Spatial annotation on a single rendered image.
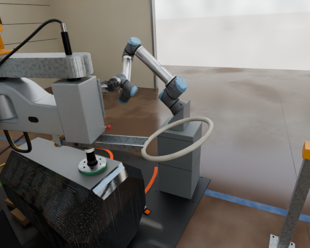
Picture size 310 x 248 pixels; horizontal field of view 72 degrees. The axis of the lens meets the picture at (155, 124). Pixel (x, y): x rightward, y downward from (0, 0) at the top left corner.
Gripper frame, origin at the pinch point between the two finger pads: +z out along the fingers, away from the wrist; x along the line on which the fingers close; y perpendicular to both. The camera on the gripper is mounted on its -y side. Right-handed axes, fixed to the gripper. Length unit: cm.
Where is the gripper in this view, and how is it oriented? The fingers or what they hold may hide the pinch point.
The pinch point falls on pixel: (99, 90)
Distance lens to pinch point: 160.6
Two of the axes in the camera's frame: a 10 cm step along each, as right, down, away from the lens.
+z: -2.6, 4.3, -8.6
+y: 9.6, 0.7, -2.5
